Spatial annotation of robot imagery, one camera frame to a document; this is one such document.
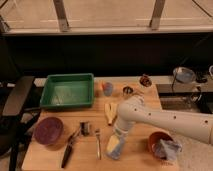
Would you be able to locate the orange bowl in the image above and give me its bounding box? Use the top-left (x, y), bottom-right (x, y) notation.
top-left (148, 131), bottom-right (172, 154)

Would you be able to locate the black handled knife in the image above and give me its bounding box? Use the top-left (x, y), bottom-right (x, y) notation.
top-left (61, 128), bottom-right (80, 168)

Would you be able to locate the small metal clip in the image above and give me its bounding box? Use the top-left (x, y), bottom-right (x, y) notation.
top-left (80, 121), bottom-right (90, 136)

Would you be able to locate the green plastic tray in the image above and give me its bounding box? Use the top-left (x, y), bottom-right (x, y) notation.
top-left (40, 73), bottom-right (94, 110)

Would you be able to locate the metal pan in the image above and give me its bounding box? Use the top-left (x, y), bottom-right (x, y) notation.
top-left (173, 67), bottom-right (196, 84)

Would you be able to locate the grey blue cloth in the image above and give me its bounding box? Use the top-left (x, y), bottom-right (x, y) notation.
top-left (152, 139), bottom-right (182, 161)

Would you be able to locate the blue sponge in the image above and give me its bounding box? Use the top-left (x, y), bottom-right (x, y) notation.
top-left (106, 135), bottom-right (125, 160)

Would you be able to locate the purple bowl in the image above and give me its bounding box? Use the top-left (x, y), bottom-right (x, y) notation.
top-left (34, 117), bottom-right (64, 145)

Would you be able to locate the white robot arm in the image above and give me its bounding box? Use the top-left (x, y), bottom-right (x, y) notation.
top-left (114, 95), bottom-right (213, 145)

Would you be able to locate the black chair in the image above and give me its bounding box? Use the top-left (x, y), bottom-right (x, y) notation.
top-left (0, 76), bottom-right (40, 171)

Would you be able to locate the blue cup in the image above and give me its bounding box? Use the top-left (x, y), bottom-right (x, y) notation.
top-left (102, 82), bottom-right (113, 96)

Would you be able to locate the silver fork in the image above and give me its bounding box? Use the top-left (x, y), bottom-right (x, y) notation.
top-left (95, 129), bottom-right (101, 160)

